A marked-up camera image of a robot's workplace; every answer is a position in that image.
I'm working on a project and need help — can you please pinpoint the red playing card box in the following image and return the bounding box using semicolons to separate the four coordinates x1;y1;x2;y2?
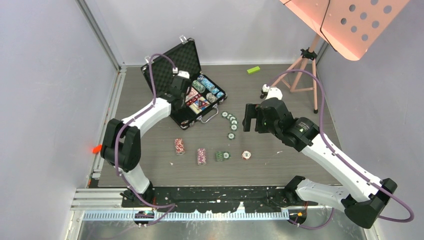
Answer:
185;87;199;103

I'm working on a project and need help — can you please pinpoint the red 100 chip stack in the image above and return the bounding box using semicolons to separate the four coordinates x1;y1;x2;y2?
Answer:
241;150;252;160

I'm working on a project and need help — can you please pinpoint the red white chip roll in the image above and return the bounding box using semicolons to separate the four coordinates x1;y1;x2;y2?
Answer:
174;138;185;156

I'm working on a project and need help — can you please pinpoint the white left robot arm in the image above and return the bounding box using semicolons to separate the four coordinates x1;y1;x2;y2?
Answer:
100;70;191;207

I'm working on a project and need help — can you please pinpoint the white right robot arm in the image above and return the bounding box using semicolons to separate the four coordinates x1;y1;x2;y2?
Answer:
242;87;398;229

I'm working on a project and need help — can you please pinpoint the black poker set case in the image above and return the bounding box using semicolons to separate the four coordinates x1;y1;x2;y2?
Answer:
140;36;227;130

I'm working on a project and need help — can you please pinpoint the green chip row in case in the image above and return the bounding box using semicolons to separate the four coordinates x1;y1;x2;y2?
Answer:
192;80;206;93

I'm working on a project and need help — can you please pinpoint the blue chip row in case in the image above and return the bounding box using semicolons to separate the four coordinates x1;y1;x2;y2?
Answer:
197;74;225;99

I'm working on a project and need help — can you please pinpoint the card deck in case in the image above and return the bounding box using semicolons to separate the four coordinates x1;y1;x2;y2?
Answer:
189;97;210;114

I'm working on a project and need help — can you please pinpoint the green 20 chip lone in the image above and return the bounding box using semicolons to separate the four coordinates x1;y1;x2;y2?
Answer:
227;132;236;140

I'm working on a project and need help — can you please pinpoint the grey chip row in case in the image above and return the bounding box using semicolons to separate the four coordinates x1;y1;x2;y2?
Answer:
206;92;218;104

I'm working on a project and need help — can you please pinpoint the green block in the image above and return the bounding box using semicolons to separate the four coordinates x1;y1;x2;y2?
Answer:
246;66;261;75

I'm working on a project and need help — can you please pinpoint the green 20 chip beside stack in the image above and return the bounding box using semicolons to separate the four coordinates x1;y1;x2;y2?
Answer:
222;151;231;160

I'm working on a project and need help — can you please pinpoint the green chip stack lying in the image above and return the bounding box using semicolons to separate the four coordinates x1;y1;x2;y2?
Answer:
215;151;225;162

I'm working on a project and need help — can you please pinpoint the purple white chip roll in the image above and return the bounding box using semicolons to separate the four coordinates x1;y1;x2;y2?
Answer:
197;148;207;166

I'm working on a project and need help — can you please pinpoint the pink tripod stand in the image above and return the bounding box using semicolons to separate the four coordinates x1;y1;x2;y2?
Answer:
260;33;321;114

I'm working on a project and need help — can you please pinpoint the pink perforated panel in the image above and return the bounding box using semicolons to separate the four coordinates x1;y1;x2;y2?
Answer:
282;0;409;61

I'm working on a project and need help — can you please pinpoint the orange clip on rail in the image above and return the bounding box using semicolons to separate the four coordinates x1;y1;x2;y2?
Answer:
92;144;102;154

